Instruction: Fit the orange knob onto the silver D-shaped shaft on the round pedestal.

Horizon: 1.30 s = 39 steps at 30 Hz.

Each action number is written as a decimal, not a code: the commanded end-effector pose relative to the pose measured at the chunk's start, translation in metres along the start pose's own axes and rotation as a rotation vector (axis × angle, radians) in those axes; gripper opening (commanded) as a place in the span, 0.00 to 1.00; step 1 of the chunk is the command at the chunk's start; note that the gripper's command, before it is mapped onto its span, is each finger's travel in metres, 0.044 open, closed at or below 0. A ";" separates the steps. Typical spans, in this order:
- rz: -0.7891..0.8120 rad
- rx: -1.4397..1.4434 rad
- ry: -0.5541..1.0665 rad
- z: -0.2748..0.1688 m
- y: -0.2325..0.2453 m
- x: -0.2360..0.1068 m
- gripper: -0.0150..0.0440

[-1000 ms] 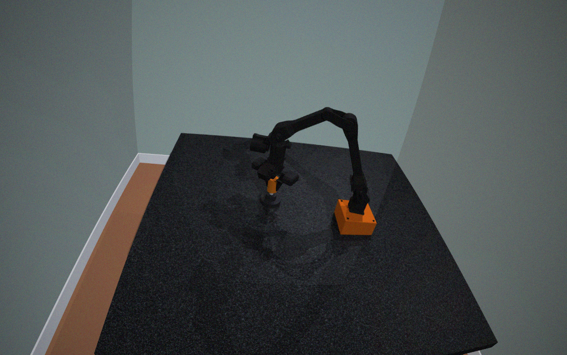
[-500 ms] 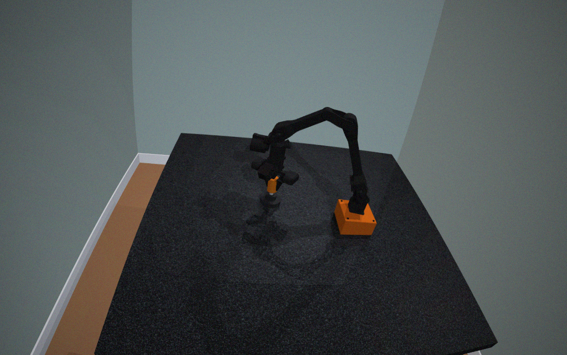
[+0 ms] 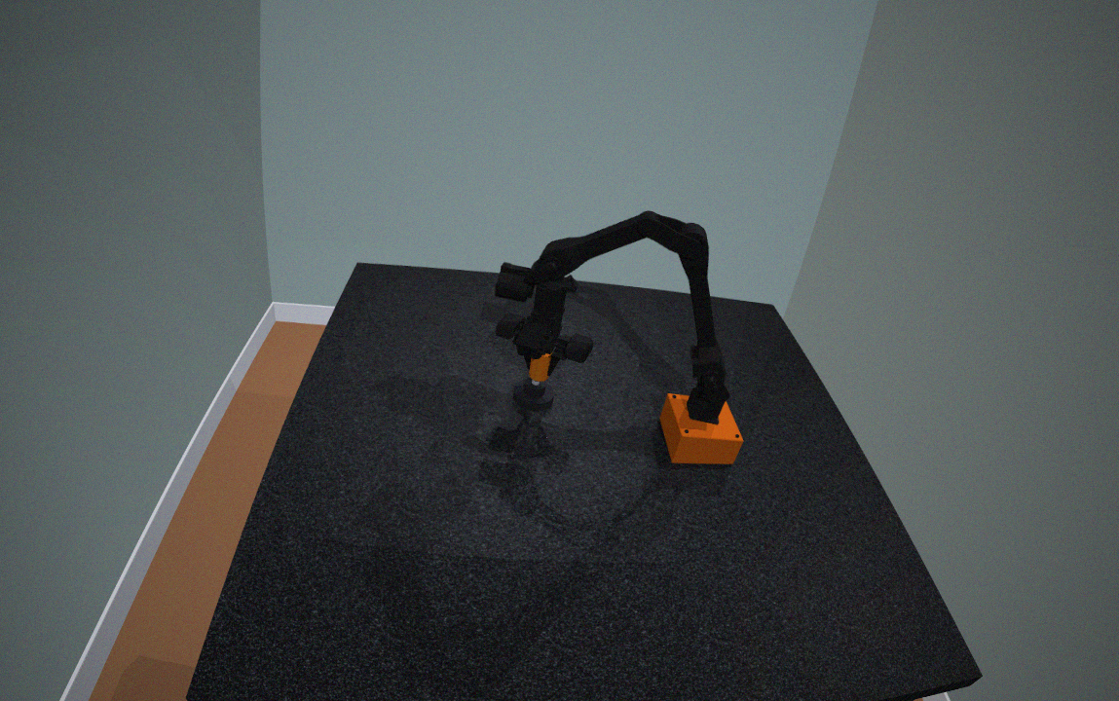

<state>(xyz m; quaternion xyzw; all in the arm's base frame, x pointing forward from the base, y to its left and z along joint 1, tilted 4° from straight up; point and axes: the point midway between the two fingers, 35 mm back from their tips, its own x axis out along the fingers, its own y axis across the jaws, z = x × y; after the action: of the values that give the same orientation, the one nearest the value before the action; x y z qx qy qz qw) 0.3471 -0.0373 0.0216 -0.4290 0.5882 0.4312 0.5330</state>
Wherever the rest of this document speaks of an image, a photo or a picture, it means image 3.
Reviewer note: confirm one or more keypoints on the orange cylinder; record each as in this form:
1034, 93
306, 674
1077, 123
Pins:
539, 368

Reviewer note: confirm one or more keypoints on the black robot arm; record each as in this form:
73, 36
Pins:
561, 257

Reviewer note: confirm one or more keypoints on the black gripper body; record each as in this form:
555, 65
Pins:
576, 348

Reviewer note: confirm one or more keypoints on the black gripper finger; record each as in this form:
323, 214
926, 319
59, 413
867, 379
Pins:
555, 357
527, 358

